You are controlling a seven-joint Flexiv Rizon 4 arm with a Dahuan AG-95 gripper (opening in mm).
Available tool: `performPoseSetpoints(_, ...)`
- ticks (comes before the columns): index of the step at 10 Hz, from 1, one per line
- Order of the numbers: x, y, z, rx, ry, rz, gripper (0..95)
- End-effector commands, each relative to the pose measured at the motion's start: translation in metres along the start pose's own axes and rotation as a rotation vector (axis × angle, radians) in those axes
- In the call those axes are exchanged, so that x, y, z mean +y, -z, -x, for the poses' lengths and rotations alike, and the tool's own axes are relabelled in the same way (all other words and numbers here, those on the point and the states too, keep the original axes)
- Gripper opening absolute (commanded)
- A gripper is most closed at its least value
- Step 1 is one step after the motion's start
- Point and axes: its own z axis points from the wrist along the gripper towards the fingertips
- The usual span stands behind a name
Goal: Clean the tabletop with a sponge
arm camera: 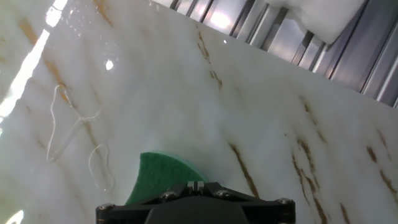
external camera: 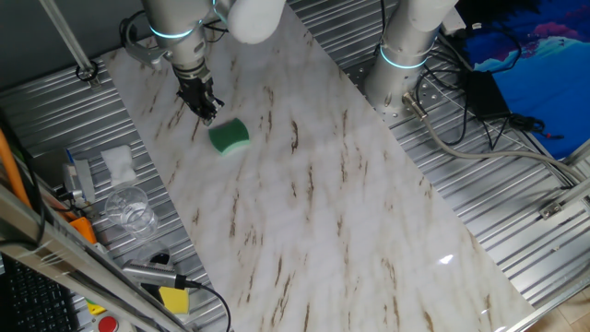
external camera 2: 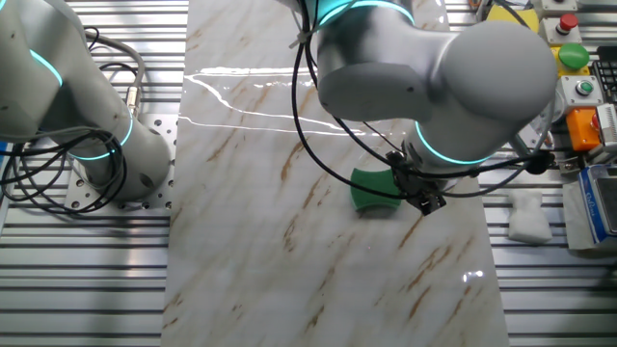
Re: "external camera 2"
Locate marble pattern board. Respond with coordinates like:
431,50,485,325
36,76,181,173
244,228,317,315
161,0,510,347

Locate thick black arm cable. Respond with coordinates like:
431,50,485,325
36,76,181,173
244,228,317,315
290,0,411,201

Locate black cable bundle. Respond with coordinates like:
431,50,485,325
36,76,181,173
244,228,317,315
0,129,129,215

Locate green sponge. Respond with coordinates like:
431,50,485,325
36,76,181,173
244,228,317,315
349,167,404,213

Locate grey box small green button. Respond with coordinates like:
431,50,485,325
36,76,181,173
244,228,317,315
558,75,604,110

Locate grey cable metal connector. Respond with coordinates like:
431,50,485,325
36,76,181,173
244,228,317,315
81,31,147,118

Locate black keyboard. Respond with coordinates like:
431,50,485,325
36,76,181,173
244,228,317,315
591,45,617,105

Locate blue white digital scale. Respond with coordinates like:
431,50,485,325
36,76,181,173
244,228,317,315
577,163,617,247

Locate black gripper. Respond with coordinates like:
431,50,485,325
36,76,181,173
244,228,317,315
388,151,449,217

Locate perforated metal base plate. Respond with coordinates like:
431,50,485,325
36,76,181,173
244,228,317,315
65,113,175,212

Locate yellow box green button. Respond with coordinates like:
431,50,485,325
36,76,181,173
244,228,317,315
551,42,592,81

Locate plain grey switch box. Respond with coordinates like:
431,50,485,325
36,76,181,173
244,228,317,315
532,0,579,18

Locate orange box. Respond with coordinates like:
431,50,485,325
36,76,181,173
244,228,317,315
566,106,603,153

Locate black cable with plug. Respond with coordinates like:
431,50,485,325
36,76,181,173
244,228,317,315
306,0,554,182

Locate small metal bracket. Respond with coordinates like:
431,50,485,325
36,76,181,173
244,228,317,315
558,154,582,174

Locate white ribbed device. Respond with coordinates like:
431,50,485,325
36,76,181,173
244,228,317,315
595,103,617,148

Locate white folded cloth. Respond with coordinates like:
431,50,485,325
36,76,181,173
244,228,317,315
506,190,553,245

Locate grey box red button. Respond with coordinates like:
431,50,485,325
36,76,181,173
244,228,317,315
538,13,583,49

